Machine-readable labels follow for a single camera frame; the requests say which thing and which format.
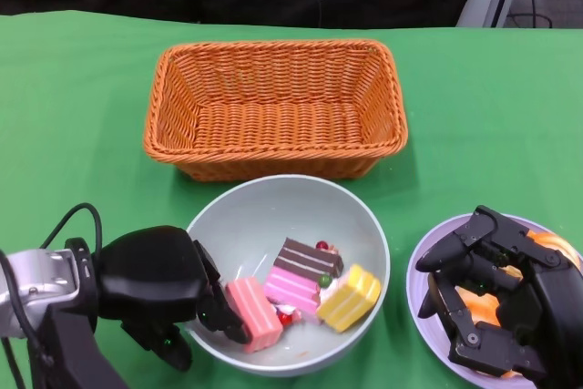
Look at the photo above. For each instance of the yellow layered cake slice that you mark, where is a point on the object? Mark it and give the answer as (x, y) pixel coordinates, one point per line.
(350, 300)

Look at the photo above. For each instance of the brown layered cake slice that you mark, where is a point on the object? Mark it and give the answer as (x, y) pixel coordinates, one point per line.
(309, 257)

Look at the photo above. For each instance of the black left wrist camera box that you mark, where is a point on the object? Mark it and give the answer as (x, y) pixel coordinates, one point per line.
(68, 352)

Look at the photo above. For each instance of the small red white piece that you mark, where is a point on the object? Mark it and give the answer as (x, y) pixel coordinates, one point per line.
(286, 314)

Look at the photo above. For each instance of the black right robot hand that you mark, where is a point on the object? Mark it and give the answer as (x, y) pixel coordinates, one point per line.
(546, 316)

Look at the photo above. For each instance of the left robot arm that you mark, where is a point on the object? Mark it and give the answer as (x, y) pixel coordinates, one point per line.
(41, 279)

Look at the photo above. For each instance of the green tablecloth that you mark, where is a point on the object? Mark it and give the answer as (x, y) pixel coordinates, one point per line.
(478, 111)

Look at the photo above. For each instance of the orange wicker basket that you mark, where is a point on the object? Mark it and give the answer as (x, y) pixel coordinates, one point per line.
(273, 134)

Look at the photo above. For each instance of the grey round bowl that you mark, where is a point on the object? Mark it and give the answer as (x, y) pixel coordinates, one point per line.
(273, 211)

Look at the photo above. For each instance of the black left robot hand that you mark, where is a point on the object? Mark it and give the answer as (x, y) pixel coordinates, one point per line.
(150, 270)

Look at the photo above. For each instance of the salmon cake with hole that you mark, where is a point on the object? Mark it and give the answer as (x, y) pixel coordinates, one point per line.
(255, 311)

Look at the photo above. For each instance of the lavender round plate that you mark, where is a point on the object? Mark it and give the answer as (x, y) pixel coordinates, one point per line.
(414, 298)

